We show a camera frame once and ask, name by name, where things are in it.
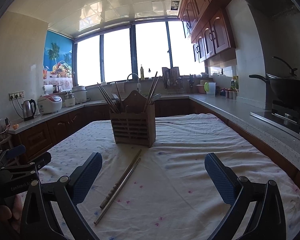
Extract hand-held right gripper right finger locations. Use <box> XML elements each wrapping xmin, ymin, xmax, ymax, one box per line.
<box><xmin>204</xmin><ymin>152</ymin><xmax>294</xmax><ymax>240</ymax></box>

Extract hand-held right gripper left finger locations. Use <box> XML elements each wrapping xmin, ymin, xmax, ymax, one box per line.
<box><xmin>20</xmin><ymin>152</ymin><xmax>103</xmax><ymax>240</ymax></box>

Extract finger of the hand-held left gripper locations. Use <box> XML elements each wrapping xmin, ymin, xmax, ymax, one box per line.
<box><xmin>25</xmin><ymin>151</ymin><xmax>52</xmax><ymax>173</ymax></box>
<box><xmin>0</xmin><ymin>144</ymin><xmax>27</xmax><ymax>165</ymax></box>

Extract plain metal chopstick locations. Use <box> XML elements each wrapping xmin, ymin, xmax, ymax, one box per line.
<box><xmin>94</xmin><ymin>157</ymin><xmax>141</xmax><ymax>225</ymax></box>

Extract textured metal chopstick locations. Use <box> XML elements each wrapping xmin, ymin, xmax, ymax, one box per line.
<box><xmin>99</xmin><ymin>149</ymin><xmax>142</xmax><ymax>209</ymax></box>

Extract wooden utensil holder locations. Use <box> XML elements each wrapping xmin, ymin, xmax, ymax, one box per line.
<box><xmin>109</xmin><ymin>90</ymin><xmax>156</xmax><ymax>148</ymax></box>

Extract person's left hand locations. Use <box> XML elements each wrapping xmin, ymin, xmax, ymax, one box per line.
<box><xmin>0</xmin><ymin>195</ymin><xmax>24</xmax><ymax>240</ymax></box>

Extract wooden base cabinets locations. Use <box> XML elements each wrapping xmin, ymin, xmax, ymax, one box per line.
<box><xmin>15</xmin><ymin>97</ymin><xmax>300</xmax><ymax>197</ymax></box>

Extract floral white tablecloth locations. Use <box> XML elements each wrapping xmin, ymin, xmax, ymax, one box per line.
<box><xmin>39</xmin><ymin>114</ymin><xmax>300</xmax><ymax>240</ymax></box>

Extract steel electric kettle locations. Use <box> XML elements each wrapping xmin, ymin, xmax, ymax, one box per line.
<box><xmin>21</xmin><ymin>99</ymin><xmax>37</xmax><ymax>122</ymax></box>

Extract red white rice cooker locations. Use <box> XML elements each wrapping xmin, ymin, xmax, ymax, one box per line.
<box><xmin>37</xmin><ymin>94</ymin><xmax>63</xmax><ymax>115</ymax></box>

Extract small white blender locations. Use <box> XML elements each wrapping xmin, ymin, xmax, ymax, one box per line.
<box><xmin>64</xmin><ymin>91</ymin><xmax>77</xmax><ymax>108</ymax></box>

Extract white steel rice cooker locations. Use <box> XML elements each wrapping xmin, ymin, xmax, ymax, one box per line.
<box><xmin>71</xmin><ymin>85</ymin><xmax>88</xmax><ymax>104</ymax></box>

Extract metal fork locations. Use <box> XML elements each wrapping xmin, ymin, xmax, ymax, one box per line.
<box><xmin>112</xmin><ymin>93</ymin><xmax>122</xmax><ymax>109</ymax></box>

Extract clear pitcher green lid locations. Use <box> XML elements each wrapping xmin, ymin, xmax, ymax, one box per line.
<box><xmin>204</xmin><ymin>82</ymin><xmax>217</xmax><ymax>96</ymax></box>

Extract gas stove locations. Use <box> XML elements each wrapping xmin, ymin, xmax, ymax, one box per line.
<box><xmin>250</xmin><ymin>100</ymin><xmax>300</xmax><ymax>141</ymax></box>

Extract chrome faucet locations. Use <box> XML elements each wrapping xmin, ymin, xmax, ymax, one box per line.
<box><xmin>126</xmin><ymin>73</ymin><xmax>143</xmax><ymax>92</ymax></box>

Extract black wok with lid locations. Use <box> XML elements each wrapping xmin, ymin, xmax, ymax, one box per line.
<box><xmin>249</xmin><ymin>56</ymin><xmax>300</xmax><ymax>106</ymax></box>

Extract large kitchen window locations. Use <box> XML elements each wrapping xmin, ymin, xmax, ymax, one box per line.
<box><xmin>74</xmin><ymin>20</ymin><xmax>207</xmax><ymax>87</ymax></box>

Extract white cable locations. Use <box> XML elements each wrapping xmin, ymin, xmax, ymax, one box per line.
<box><xmin>0</xmin><ymin>118</ymin><xmax>12</xmax><ymax>145</ymax></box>

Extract triple wall socket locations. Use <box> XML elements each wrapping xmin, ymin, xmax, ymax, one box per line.
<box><xmin>9</xmin><ymin>91</ymin><xmax>26</xmax><ymax>100</ymax></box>

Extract wire dish rack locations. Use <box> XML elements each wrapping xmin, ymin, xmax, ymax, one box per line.
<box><xmin>162</xmin><ymin>67</ymin><xmax>185</xmax><ymax>91</ymax></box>

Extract beach fruit wall poster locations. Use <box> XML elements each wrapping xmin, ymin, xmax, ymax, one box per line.
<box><xmin>43</xmin><ymin>29</ymin><xmax>74</xmax><ymax>87</ymax></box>

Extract short wooden wall cabinet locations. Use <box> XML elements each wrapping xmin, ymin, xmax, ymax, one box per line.
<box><xmin>191</xmin><ymin>7</ymin><xmax>237</xmax><ymax>63</ymax></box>

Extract tall wooden wall cabinet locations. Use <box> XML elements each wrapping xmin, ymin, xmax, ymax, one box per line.
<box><xmin>178</xmin><ymin>0</ymin><xmax>232</xmax><ymax>39</ymax></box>

